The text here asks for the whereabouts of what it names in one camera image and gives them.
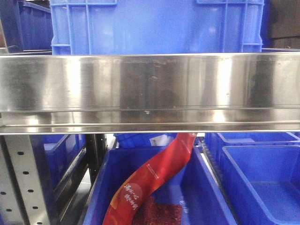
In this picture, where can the stainless steel shelf rail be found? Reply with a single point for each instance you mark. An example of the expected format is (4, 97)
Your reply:
(210, 92)

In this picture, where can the blue bin centre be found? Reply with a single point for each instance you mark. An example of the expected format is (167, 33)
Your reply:
(193, 187)

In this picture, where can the red snack package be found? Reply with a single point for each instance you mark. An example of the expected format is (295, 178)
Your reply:
(148, 178)

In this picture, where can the large light blue crate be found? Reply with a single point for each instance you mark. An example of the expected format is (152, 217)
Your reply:
(156, 26)

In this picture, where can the blue bin lower left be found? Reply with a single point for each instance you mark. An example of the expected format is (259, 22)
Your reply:
(60, 152)

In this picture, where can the perforated metal upright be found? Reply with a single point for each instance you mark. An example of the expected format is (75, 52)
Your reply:
(26, 190)

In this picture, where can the dark red textured block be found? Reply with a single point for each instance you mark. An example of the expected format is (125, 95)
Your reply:
(154, 213)

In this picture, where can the blue bin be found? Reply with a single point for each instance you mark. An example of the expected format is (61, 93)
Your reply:
(263, 183)
(60, 152)
(193, 187)
(215, 141)

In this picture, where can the blue bin far right rear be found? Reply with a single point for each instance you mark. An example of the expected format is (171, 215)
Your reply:
(215, 141)

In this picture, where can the dark blue crate upper left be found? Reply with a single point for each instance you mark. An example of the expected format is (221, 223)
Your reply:
(36, 26)

